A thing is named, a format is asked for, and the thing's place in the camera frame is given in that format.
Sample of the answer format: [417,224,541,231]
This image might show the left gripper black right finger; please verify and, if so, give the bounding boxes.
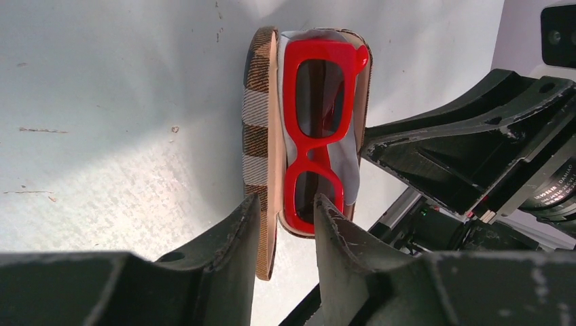
[314,195,575,325]

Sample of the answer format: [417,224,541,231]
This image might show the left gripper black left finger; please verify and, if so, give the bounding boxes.
[1,195,260,325]

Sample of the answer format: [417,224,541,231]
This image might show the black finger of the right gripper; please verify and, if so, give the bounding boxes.
[361,69,575,215]

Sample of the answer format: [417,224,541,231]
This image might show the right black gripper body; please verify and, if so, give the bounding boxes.
[472,135,575,238]

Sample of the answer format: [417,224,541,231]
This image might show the red sunglasses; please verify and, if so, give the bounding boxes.
[282,39,370,233]

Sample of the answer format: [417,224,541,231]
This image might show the brown plaid glasses case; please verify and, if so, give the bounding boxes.
[242,26,374,282]

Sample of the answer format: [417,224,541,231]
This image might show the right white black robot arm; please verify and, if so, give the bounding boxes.
[284,69,575,325]

